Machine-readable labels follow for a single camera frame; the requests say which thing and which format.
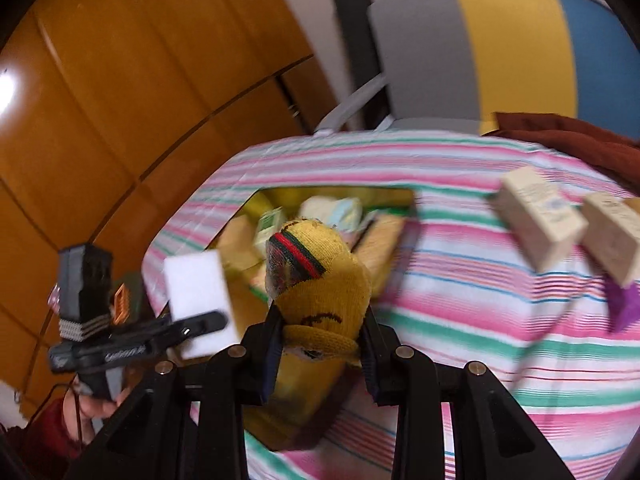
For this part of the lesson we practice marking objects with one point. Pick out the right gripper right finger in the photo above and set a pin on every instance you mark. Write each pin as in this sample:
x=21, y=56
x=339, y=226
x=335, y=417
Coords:
x=377, y=345

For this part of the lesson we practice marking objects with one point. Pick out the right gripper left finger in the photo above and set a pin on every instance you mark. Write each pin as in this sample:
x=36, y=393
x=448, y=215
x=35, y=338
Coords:
x=264, y=344

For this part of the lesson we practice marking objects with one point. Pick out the yellow knitted toy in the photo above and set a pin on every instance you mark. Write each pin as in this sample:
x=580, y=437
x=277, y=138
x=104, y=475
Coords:
x=321, y=288

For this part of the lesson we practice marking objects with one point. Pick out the white foam block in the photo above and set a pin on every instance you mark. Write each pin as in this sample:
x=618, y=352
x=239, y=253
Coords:
x=196, y=285

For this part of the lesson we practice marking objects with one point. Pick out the yellow sponge block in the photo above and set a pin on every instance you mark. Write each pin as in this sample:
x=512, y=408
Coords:
x=376, y=246

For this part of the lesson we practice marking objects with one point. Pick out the green essential oil box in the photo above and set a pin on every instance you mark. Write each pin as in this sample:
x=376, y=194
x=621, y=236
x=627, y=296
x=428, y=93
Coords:
x=269, y=223

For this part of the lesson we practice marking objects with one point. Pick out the left hand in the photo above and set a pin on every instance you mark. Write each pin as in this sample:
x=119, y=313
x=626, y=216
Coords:
x=80, y=410

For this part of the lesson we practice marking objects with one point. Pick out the white towel roll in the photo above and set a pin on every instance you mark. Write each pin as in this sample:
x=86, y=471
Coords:
x=343, y=214

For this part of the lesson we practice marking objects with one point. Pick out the striped bed sheet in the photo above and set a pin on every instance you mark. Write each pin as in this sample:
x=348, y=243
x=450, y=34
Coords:
x=468, y=293

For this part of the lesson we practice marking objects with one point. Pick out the cream box with barcode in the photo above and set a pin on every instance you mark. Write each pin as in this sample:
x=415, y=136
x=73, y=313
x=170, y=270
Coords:
x=545, y=224

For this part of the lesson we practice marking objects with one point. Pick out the purple pouch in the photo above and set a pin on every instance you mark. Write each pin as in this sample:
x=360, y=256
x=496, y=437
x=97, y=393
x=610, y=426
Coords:
x=623, y=305

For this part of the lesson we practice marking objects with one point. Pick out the cream cardboard box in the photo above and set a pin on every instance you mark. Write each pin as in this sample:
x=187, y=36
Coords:
x=612, y=236

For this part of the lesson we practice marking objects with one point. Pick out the wooden wardrobe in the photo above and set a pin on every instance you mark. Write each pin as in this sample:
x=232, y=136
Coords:
x=113, y=112

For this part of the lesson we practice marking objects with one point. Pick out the grey yellow blue chair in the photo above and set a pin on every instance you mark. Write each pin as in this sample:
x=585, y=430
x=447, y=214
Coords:
x=454, y=64

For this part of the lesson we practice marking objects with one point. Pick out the dark red blanket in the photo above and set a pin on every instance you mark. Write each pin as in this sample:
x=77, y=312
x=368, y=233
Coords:
x=613, y=155

